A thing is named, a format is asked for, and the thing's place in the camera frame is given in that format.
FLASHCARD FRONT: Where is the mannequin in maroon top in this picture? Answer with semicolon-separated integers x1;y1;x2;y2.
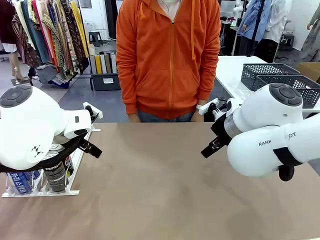
0;0;30;85

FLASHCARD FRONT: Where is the grey step stool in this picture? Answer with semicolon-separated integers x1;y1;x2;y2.
88;31;104;48

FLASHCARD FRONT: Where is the grey plastic basket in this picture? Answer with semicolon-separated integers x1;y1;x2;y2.
256;74;320;110
241;63;300;92

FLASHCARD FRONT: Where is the hanging white shirt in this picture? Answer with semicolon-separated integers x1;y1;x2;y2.
261;0;293;44

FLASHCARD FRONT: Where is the mannequin in grey dress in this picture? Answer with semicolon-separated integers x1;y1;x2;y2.
299;4;320;63

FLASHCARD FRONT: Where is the white side table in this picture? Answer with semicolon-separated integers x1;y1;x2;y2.
216;55;320;114

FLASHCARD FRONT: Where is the white can dispenser rack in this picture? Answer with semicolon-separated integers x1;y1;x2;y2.
1;123;102;198

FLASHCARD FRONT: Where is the brown cardboard box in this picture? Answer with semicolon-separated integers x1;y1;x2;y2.
296;61;320;85

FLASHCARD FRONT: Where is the black Pepsi can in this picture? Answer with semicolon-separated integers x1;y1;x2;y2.
41;151;69;194
48;143;75;176

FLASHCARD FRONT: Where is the person's right forearm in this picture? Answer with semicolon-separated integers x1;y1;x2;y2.
121;74;139;116

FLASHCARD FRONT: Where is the black garment stand pole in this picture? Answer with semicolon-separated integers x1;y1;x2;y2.
250;0;266;58

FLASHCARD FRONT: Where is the black right arm cable sleeve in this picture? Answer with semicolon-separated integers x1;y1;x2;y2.
272;147;304;182

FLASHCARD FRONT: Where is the light grey fabric sample board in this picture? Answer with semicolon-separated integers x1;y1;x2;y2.
110;52;118;74

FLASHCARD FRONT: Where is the white right wrist mount bracket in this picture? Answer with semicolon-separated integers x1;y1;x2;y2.
198;97;236;120

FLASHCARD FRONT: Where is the white left wrist mount bracket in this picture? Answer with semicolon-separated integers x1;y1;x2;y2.
82;101;104;124

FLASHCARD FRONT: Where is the cream fabric sample board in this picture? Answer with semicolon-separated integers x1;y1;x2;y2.
99;53;108;74

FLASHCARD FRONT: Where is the black plastic stool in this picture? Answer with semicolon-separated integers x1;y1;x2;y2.
279;33;295;52

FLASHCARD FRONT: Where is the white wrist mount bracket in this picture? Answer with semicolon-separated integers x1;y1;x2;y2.
82;101;104;124
198;97;236;120

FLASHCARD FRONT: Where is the brown fabric sample board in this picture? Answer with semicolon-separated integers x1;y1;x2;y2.
104;52;112;74

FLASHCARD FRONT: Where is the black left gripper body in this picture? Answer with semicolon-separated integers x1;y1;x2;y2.
66;135;85;151

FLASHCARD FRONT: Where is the person's left hand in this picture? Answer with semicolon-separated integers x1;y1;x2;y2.
194;107;205;123

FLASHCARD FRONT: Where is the yellow fabric sample board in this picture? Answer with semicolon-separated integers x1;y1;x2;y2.
95;54;103;75

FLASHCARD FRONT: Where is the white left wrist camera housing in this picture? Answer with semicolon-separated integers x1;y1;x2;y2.
64;109;92;140

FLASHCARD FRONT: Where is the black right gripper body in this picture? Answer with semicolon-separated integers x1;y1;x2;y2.
210;116;235;148

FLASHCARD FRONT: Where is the person in orange hoodie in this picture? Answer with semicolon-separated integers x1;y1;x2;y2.
115;0;222;123

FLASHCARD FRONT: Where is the dark grey storage bin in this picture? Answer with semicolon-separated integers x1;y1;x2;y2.
90;72;122;92

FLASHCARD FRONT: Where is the pile of folded fabrics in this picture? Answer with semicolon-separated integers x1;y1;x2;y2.
28;63;84;89

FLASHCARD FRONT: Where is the rack of hanging garments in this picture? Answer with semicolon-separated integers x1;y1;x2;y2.
12;0;91;76

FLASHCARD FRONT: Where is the person's left forearm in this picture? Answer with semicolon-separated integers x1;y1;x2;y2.
196;62;220;101

